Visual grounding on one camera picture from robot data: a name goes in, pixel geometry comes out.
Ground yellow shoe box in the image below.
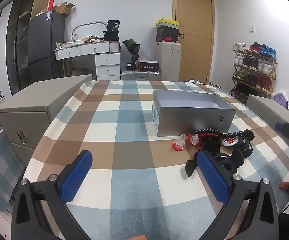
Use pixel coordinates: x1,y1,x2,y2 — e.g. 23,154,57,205
156,18,179,29

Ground red clear hair clip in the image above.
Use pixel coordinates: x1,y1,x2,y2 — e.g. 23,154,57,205
173,134,187,152
187,134,200,145

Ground dark wrapped flower bouquet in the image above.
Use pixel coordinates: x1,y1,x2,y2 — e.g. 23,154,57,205
121,38,141,64

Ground wooden shoe rack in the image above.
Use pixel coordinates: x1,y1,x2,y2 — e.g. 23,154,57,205
230,50,277,99

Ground white desk with drawers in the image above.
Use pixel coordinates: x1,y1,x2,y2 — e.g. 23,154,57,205
55,41,121,81

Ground wooden door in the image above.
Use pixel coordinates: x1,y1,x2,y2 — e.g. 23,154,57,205
173,0,214,83

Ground black shoe box red logo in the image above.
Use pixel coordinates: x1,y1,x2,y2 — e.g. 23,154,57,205
157,36,179,43

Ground black hair claw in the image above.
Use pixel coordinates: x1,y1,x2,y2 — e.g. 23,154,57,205
235,129,255,158
213,150,245,178

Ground silver cardboard box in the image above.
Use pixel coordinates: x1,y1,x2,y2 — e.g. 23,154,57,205
152,89,237,137

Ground dark glass wardrobe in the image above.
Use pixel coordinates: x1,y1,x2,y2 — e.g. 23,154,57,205
6,0,51,95

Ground clutter of desk things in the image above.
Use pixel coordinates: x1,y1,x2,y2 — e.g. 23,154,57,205
56,35,105,48

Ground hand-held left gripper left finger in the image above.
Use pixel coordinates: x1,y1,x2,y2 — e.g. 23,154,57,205
11,149,93,240

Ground purple bag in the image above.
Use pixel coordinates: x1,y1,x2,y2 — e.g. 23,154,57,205
271,90,289,109

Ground dark grey refrigerator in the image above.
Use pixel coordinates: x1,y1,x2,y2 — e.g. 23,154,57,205
28,10,65,79

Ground silver suitcase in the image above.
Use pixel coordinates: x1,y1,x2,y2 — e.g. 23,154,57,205
121,69,162,82

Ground open cardboard box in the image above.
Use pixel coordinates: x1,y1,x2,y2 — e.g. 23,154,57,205
54,2,75,15

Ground grey bedside cabinet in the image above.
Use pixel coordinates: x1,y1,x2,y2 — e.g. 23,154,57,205
246,94,289,140
0,74,93,165

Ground rows of racked sneakers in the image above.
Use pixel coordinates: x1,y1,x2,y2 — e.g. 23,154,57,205
231,42,277,98

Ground oval mirror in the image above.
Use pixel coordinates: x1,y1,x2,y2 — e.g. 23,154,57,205
71,21,108,43

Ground black red beaded hair tie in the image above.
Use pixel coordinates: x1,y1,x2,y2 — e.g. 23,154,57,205
195,128,221,140

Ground white suitcase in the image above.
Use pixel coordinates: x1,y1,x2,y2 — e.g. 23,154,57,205
155,41,182,82

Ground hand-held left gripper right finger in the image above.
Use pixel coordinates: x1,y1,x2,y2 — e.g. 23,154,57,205
197,149,280,240

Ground black bag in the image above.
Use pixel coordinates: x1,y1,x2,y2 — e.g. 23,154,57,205
102,20,120,42

